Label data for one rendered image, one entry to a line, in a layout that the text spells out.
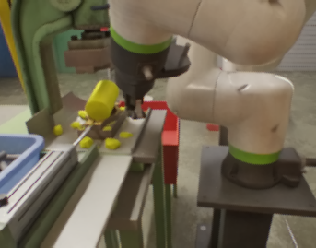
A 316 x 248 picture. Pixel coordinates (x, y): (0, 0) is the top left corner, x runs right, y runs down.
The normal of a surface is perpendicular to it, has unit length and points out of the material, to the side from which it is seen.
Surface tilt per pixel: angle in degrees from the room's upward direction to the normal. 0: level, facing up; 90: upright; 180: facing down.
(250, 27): 98
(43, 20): 90
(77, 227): 0
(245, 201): 0
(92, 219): 0
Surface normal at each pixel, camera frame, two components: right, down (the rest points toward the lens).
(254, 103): -0.46, 0.34
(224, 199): -0.04, -0.91
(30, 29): -0.12, 0.40
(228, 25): -0.39, 0.58
